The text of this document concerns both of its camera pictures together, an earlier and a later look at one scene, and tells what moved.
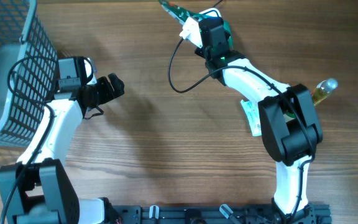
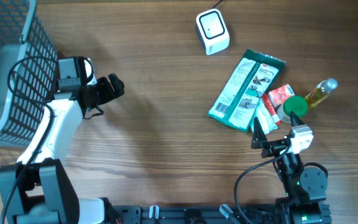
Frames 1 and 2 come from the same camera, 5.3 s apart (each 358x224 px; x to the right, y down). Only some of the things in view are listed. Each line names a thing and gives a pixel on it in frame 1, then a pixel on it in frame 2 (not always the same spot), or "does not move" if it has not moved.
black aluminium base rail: (314, 213) does not move
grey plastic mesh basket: (18, 72) does not move
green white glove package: (180, 14) -> (252, 76)
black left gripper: (107, 93) does not move
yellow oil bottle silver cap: (322, 90) does not move
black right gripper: (199, 52) -> (260, 137)
